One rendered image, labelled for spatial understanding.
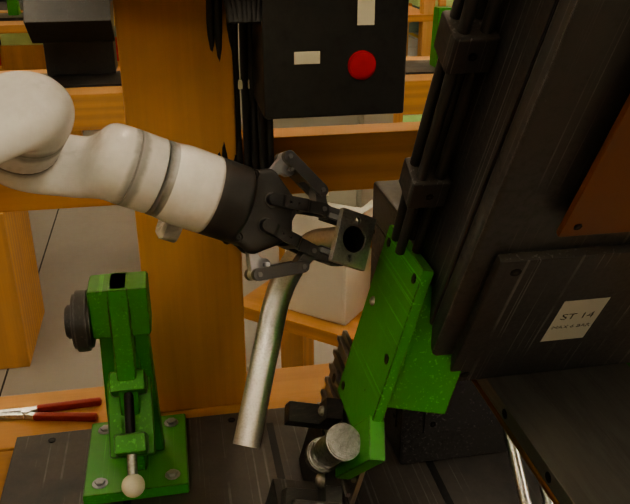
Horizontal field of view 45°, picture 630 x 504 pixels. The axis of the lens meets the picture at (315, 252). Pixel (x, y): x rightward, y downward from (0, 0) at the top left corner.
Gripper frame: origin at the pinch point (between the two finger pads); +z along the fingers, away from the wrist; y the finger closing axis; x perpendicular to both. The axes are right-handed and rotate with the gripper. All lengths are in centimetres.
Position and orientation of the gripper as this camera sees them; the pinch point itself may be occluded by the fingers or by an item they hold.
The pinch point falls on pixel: (335, 237)
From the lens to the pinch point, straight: 77.2
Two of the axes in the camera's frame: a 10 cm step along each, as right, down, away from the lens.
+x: -4.7, 0.2, 8.8
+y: 2.4, -9.6, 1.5
